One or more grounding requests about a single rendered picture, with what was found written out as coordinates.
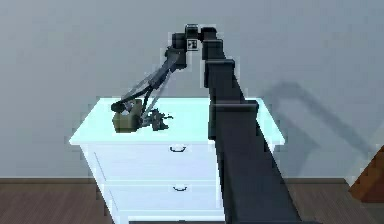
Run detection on white chest of drawers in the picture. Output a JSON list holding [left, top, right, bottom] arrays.
[[68, 96, 287, 224]]

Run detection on small black jagged object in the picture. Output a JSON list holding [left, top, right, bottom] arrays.
[[148, 108, 174, 132]]

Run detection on brown wooden furniture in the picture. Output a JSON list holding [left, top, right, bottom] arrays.
[[347, 144, 384, 204]]

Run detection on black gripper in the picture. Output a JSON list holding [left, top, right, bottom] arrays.
[[110, 31, 189, 128]]

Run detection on olive green cassette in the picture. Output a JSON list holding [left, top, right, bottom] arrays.
[[112, 99, 143, 134]]

